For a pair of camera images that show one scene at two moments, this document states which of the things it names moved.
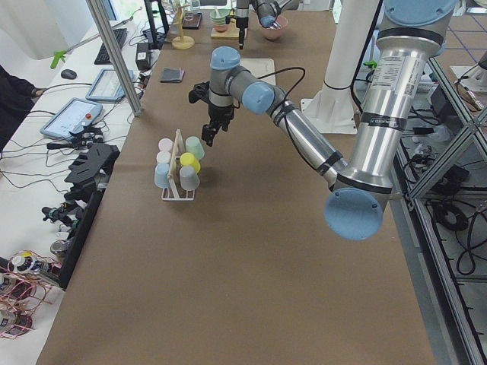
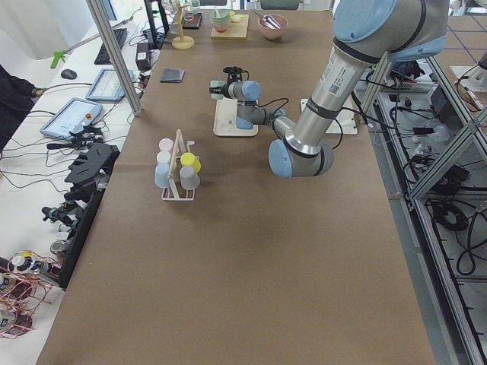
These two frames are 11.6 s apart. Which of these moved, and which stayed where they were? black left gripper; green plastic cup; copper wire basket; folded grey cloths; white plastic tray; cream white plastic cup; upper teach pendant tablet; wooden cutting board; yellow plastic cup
Moved: black left gripper; green plastic cup; white plastic tray
Stayed: cream white plastic cup; yellow plastic cup; upper teach pendant tablet; copper wire basket; wooden cutting board; folded grey cloths
